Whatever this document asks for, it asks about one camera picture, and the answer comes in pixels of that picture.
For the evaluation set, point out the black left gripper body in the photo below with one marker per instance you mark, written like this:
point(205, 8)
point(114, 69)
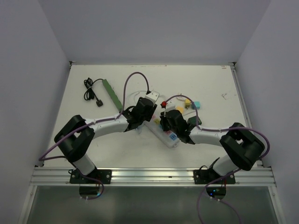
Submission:
point(147, 117)

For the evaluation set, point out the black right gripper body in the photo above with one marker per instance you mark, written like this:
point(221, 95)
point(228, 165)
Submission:
point(166, 125)

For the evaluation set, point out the white power strip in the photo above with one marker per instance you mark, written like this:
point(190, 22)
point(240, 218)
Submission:
point(169, 138)

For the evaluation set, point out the teal USB charger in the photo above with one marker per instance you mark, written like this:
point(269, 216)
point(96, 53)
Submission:
point(196, 105)

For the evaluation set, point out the green power strip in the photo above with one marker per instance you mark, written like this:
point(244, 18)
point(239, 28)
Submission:
point(112, 95)

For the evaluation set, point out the small yellow plug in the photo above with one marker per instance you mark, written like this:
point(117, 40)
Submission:
point(180, 109)

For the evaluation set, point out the dark green cube adapter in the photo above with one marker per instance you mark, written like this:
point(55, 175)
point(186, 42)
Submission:
point(195, 120)

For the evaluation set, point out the yellow USB charger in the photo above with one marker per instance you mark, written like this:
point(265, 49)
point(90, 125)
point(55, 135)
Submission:
point(187, 103)

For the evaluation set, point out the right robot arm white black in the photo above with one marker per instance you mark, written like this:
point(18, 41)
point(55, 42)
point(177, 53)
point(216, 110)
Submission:
point(243, 148)

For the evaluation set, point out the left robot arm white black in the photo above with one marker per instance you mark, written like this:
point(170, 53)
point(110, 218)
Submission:
point(76, 136)

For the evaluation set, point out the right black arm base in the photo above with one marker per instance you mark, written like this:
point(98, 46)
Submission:
point(205, 175)

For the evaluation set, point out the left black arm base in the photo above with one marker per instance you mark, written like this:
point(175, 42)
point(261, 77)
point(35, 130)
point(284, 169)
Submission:
point(103, 175)

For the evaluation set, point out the white three-pin plug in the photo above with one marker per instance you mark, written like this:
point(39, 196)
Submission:
point(180, 98)

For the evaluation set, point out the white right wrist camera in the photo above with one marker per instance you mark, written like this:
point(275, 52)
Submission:
point(168, 105)

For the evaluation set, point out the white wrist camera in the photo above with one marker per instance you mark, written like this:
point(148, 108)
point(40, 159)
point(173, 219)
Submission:
point(152, 96)
point(168, 105)

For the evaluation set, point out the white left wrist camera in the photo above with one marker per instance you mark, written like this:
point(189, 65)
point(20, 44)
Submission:
point(152, 96)

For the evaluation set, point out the aluminium mounting rail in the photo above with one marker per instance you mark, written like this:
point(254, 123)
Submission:
point(256, 177)

